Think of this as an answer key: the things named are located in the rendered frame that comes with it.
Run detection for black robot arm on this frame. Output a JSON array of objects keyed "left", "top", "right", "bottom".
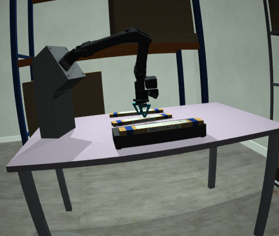
[{"left": 59, "top": 27, "right": 158, "bottom": 100}]

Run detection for white electrode pack with blue band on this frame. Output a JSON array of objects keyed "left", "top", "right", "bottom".
[{"left": 118, "top": 118, "right": 204, "bottom": 136}]

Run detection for white box with label and blue band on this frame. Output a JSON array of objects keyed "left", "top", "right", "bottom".
[{"left": 111, "top": 113, "right": 172, "bottom": 127}]

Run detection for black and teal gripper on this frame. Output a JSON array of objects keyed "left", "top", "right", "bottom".
[{"left": 133, "top": 89, "right": 151, "bottom": 118}]

